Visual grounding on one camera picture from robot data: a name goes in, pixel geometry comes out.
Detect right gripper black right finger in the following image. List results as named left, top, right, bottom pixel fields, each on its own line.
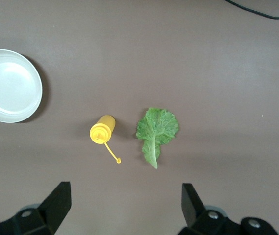
left=178, top=183, right=279, bottom=235

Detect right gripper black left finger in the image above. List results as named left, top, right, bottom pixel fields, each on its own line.
left=0, top=181, right=72, bottom=235

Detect green lettuce leaf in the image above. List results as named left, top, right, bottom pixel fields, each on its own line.
left=135, top=107, right=180, bottom=169

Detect cream white plate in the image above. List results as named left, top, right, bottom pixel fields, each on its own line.
left=0, top=48, right=43, bottom=123

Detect yellow squeeze bottle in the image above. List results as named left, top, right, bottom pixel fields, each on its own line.
left=89, top=115, right=122, bottom=164

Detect black cable on table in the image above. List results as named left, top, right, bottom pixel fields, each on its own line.
left=224, top=0, right=279, bottom=19

